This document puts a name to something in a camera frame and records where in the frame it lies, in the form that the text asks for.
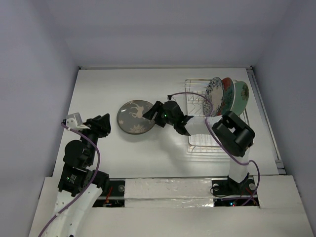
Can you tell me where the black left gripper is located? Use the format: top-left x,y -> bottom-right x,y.
79,113 -> 111,164

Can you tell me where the dark brown patterned plate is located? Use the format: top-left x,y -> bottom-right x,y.
117,100 -> 155,135

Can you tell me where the blue white floral plate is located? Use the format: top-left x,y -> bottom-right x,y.
203,77 -> 224,117

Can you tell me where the red and teal plate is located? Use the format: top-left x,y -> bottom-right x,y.
221,78 -> 235,114

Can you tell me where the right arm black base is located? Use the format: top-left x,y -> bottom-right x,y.
210,180 -> 256,198

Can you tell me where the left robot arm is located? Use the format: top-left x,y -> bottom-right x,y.
39,113 -> 111,237

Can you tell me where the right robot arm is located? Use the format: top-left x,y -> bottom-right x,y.
143,101 -> 255,194

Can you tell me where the white foam block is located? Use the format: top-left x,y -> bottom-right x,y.
124,178 -> 214,208

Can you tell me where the green floral plate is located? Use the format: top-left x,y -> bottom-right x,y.
231,81 -> 249,116

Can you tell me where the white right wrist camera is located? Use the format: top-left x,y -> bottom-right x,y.
167,95 -> 175,101

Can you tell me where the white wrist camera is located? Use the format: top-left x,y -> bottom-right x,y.
167,95 -> 175,101
62,113 -> 89,131

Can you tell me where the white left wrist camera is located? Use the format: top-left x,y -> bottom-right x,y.
62,113 -> 89,131

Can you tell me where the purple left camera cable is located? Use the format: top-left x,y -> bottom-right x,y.
36,120 -> 101,237

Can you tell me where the purple camera cable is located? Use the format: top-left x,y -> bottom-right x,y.
36,120 -> 101,237
167,92 -> 260,207

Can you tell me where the metal wire dish rack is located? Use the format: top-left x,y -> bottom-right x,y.
185,79 -> 249,155

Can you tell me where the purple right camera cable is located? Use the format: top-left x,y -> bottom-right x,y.
167,92 -> 260,207

